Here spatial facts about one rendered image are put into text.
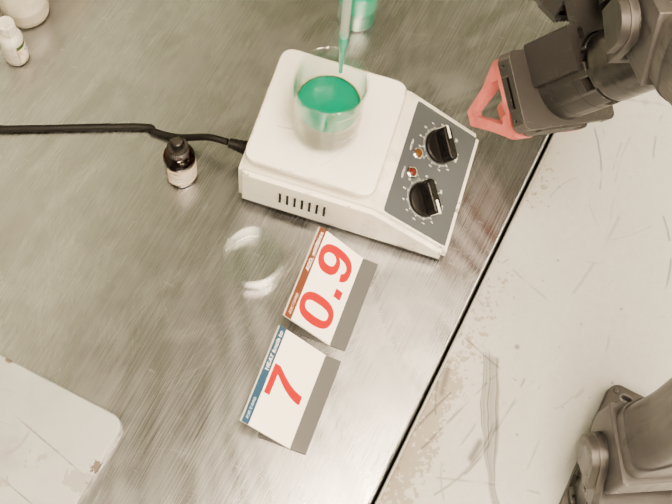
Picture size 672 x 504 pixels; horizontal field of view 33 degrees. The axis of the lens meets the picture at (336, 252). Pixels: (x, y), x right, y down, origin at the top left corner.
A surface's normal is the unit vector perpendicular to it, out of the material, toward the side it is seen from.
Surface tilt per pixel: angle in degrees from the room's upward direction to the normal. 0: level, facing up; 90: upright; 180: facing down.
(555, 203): 0
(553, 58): 67
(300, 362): 40
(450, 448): 0
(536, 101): 29
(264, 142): 0
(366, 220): 90
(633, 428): 78
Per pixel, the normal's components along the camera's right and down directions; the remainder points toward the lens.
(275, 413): 0.65, -0.06
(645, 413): -0.98, -0.05
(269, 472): 0.07, -0.36
